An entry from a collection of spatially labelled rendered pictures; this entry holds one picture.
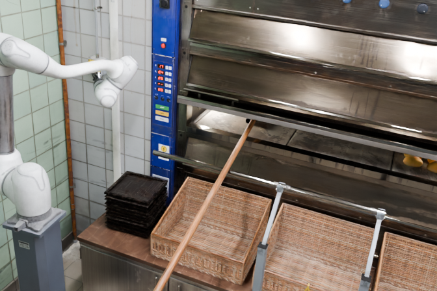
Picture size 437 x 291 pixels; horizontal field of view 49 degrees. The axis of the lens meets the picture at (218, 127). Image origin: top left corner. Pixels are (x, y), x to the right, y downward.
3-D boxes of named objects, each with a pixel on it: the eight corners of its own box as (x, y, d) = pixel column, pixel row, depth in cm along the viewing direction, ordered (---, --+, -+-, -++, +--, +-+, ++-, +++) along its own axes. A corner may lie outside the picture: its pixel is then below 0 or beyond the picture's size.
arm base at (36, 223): (-1, 228, 217) (-3, 217, 214) (31, 202, 236) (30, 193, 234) (33, 238, 212) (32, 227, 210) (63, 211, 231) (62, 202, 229)
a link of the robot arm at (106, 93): (105, 103, 258) (119, 84, 257) (110, 114, 246) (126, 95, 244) (88, 93, 252) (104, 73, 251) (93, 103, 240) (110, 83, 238)
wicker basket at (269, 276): (276, 238, 291) (281, 201, 280) (370, 268, 273) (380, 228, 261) (249, 290, 250) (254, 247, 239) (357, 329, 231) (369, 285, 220)
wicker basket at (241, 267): (185, 211, 311) (187, 175, 299) (268, 236, 293) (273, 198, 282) (148, 255, 269) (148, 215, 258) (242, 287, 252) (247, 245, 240)
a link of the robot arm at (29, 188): (30, 221, 213) (26, 179, 204) (4, 207, 222) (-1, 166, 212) (59, 205, 226) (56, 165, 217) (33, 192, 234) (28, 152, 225)
